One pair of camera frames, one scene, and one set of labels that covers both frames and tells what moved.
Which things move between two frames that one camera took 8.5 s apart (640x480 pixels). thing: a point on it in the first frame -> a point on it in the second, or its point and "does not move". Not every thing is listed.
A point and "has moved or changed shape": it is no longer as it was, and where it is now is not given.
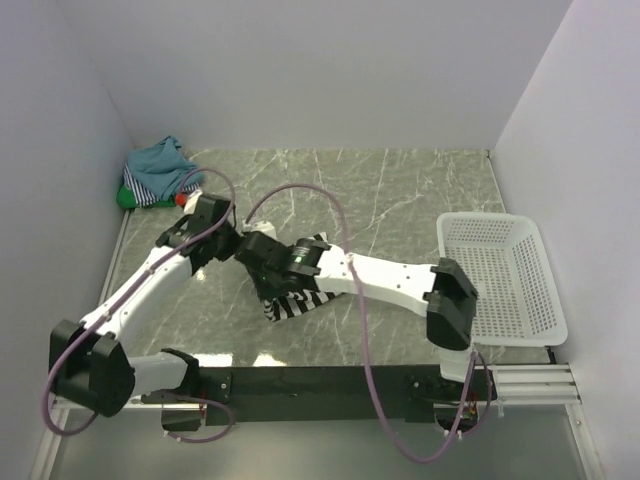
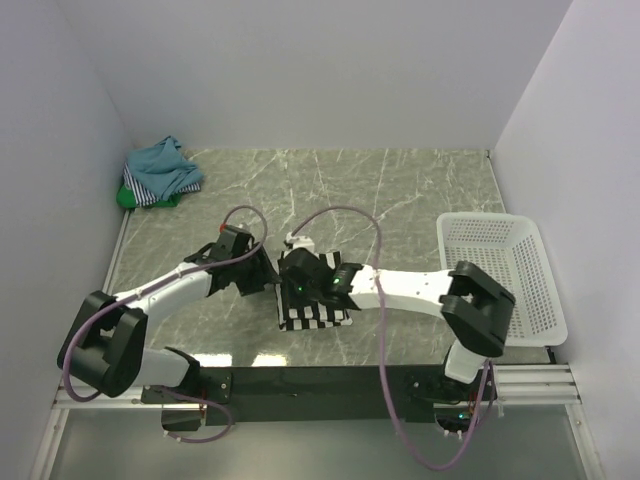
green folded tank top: (124, 199) does not move
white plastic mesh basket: (504, 259) does not move
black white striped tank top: (294, 301) has moved or changed shape
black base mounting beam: (342, 394) does not move
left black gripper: (228, 250) -> (263, 273)
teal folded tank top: (164, 168) does not move
